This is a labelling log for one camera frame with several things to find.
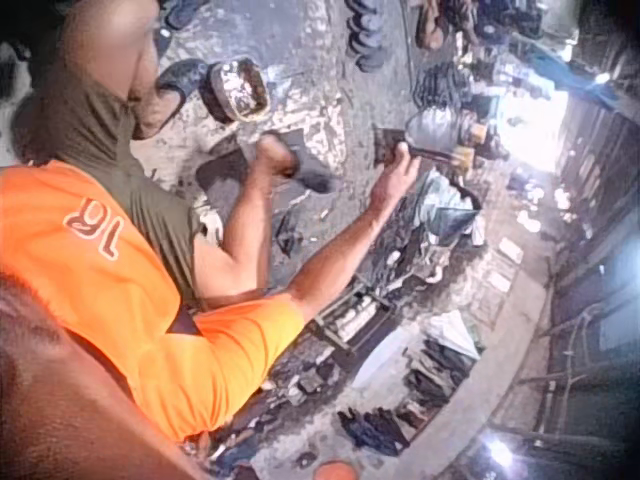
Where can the open round polish tin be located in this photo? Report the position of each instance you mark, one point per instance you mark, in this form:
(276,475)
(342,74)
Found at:
(242,90)

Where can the dark shoe brush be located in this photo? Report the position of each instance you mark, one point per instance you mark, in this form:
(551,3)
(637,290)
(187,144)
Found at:
(395,142)

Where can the person's right hand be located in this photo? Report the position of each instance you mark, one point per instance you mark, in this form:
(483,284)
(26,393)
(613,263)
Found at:
(395,180)

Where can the person's right fingers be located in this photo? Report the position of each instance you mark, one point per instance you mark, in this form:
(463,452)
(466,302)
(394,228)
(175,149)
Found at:
(406,159)

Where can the yellow container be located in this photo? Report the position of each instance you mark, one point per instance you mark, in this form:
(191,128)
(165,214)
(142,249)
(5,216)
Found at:
(470,145)

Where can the pair of brown shoes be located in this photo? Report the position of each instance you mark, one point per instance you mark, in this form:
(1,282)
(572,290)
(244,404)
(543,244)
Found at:
(431,25)

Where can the orange round object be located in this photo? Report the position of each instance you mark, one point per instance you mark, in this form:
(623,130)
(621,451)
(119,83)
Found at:
(335,471)

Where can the person's left hand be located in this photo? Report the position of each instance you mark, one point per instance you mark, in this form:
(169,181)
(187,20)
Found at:
(274,154)

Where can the blue tarp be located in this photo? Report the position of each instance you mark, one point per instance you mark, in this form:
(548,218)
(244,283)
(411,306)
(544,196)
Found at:
(565,75)

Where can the person's left fingers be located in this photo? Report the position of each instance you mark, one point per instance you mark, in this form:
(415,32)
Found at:
(289,162)

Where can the stack of dark shoes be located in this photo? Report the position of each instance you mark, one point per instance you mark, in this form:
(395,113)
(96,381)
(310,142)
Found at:
(442,85)

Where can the dark leather sheet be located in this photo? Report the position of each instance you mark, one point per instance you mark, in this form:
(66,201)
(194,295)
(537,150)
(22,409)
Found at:
(225,172)

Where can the wooden tool crate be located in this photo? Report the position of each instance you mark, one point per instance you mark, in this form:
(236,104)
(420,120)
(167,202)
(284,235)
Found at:
(352,320)

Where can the white plastic stool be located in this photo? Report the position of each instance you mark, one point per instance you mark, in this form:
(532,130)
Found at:
(212,227)

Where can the blue-grey cloth bundle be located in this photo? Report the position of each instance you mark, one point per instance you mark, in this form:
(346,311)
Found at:
(445,210)

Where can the person's legs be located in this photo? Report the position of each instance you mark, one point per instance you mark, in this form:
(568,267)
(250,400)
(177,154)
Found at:
(100,130)

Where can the blue sandal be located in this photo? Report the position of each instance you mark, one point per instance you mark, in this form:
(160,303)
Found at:
(185,12)

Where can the heap of dark clothes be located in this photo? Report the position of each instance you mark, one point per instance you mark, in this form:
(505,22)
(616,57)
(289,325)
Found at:
(440,360)

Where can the dark leather shoe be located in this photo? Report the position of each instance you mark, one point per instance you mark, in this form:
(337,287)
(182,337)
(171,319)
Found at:
(312,172)

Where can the dark leather scrap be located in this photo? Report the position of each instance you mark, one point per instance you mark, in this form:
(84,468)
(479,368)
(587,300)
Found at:
(289,232)

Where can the row of dark shoe soles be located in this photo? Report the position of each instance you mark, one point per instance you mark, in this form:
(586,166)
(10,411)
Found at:
(366,35)

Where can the grey plastic bag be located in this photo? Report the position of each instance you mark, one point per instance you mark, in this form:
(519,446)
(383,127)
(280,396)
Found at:
(437,127)

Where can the dark blue cloth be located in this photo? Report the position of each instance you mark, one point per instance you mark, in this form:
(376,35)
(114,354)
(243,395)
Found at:
(372,430)

